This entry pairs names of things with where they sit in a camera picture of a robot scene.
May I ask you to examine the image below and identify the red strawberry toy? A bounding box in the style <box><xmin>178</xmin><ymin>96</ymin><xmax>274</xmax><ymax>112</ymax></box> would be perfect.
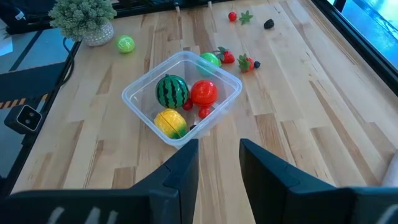
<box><xmin>237</xmin><ymin>53</ymin><xmax>255</xmax><ymax>74</ymax></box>
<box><xmin>213</xmin><ymin>46</ymin><xmax>236</xmax><ymax>65</ymax></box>

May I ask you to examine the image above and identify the green apple toy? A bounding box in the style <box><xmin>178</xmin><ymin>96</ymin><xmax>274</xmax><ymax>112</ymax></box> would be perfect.
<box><xmin>197</xmin><ymin>52</ymin><xmax>223</xmax><ymax>77</ymax></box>

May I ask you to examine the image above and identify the large red tomato toy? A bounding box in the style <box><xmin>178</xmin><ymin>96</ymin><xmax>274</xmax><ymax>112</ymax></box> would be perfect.
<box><xmin>190</xmin><ymin>79</ymin><xmax>219</xmax><ymax>108</ymax></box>

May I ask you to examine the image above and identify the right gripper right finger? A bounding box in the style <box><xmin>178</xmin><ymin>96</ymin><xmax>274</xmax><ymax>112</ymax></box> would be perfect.
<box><xmin>239</xmin><ymin>139</ymin><xmax>355</xmax><ymax>224</ymax></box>

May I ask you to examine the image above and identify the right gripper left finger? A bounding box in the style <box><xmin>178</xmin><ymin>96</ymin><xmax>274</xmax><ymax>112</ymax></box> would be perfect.
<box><xmin>132</xmin><ymin>139</ymin><xmax>200</xmax><ymax>224</ymax></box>

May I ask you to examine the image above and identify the black table-level camera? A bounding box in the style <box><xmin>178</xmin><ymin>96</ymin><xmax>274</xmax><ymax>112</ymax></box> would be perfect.
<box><xmin>3</xmin><ymin>105</ymin><xmax>43</xmax><ymax>135</ymax></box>

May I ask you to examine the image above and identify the striped green watermelon toy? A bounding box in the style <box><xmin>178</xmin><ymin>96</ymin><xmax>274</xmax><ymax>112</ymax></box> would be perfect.
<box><xmin>155</xmin><ymin>73</ymin><xmax>190</xmax><ymax>110</ymax></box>

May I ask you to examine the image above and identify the green star leaf piece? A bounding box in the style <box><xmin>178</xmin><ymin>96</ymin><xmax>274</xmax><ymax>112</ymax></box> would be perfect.
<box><xmin>238</xmin><ymin>10</ymin><xmax>254</xmax><ymax>26</ymax></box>

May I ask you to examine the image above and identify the artificial green potted plant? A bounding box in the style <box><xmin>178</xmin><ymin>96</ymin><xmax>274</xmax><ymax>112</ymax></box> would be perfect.
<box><xmin>48</xmin><ymin>0</ymin><xmax>118</xmax><ymax>47</ymax></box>

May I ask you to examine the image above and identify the pale pink folded towel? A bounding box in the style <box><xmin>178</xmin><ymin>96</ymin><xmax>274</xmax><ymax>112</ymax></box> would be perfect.
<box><xmin>381</xmin><ymin>151</ymin><xmax>398</xmax><ymax>188</ymax></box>

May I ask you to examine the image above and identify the lime green ball toy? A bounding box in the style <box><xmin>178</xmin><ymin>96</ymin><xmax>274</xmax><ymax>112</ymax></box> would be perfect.
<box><xmin>115</xmin><ymin>34</ymin><xmax>136</xmax><ymax>54</ymax></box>

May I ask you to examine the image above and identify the clear plastic container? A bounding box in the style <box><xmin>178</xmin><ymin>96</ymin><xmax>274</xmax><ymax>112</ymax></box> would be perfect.
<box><xmin>121</xmin><ymin>50</ymin><xmax>243</xmax><ymax>148</ymax></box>

